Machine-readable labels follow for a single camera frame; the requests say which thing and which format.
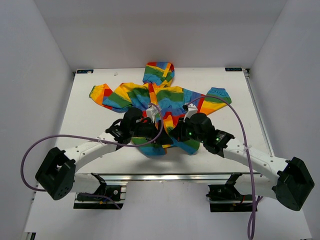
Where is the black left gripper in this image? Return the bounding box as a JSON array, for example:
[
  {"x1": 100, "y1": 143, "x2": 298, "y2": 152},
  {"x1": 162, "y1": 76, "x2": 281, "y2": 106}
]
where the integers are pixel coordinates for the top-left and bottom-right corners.
[{"x1": 130, "y1": 118, "x2": 173, "y2": 146}]

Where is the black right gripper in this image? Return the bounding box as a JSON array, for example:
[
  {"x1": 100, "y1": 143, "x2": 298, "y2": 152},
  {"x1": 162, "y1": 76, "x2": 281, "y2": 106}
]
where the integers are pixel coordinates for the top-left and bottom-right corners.
[{"x1": 169, "y1": 116, "x2": 206, "y2": 144}]

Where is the rainbow striped kids jacket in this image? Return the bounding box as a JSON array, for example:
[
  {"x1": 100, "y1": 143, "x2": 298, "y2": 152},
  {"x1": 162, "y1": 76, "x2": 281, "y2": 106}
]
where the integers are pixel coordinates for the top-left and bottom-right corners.
[{"x1": 88, "y1": 61, "x2": 233, "y2": 157}]

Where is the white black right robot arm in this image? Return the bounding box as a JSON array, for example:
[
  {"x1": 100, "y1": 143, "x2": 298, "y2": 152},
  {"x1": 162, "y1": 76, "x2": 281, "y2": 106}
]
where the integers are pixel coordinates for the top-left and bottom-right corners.
[{"x1": 169, "y1": 113, "x2": 315, "y2": 211}]

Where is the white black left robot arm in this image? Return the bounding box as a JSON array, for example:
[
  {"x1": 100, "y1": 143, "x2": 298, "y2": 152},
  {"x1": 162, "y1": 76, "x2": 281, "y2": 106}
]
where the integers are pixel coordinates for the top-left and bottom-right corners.
[{"x1": 35, "y1": 106, "x2": 173, "y2": 201}]

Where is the blue label right corner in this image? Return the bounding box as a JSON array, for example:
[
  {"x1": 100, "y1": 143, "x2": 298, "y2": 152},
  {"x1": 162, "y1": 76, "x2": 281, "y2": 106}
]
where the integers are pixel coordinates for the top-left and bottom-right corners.
[{"x1": 224, "y1": 67, "x2": 243, "y2": 72}]

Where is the blue label corner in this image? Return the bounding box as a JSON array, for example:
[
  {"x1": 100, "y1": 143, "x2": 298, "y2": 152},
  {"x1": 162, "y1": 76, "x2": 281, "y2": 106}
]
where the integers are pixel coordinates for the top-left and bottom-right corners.
[
  {"x1": 224, "y1": 67, "x2": 243, "y2": 72},
  {"x1": 76, "y1": 69, "x2": 94, "y2": 74}
]

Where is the blue label left corner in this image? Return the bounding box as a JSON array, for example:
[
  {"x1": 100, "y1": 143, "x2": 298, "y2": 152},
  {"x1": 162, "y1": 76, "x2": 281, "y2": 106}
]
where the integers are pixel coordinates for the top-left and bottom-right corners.
[{"x1": 76, "y1": 69, "x2": 94, "y2": 74}]

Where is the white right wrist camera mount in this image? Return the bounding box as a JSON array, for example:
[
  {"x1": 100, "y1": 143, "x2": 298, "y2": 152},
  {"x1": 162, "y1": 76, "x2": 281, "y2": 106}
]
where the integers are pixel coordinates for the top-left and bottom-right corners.
[{"x1": 182, "y1": 103, "x2": 198, "y2": 122}]

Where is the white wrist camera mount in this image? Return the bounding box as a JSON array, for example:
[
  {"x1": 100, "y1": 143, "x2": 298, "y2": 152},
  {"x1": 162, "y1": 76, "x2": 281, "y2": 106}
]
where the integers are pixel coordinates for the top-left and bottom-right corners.
[
  {"x1": 145, "y1": 103, "x2": 161, "y2": 123},
  {"x1": 182, "y1": 103, "x2": 198, "y2": 122}
]

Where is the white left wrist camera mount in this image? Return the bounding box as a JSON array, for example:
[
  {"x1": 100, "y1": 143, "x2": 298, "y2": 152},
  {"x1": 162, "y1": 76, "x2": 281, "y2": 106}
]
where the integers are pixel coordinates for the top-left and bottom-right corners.
[{"x1": 145, "y1": 103, "x2": 161, "y2": 123}]

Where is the aluminium table front rail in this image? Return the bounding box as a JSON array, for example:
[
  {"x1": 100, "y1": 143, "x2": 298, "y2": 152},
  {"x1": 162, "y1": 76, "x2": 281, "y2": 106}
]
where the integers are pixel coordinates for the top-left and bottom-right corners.
[{"x1": 100, "y1": 173, "x2": 232, "y2": 183}]

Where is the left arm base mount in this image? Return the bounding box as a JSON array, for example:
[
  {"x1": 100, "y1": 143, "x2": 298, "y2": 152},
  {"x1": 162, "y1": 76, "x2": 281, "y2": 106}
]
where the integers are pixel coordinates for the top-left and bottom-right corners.
[{"x1": 71, "y1": 173, "x2": 127, "y2": 210}]

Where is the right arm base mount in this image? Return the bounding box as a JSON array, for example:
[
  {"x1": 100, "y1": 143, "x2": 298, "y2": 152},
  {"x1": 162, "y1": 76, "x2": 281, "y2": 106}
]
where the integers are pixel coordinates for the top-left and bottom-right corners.
[{"x1": 205, "y1": 173, "x2": 253, "y2": 213}]

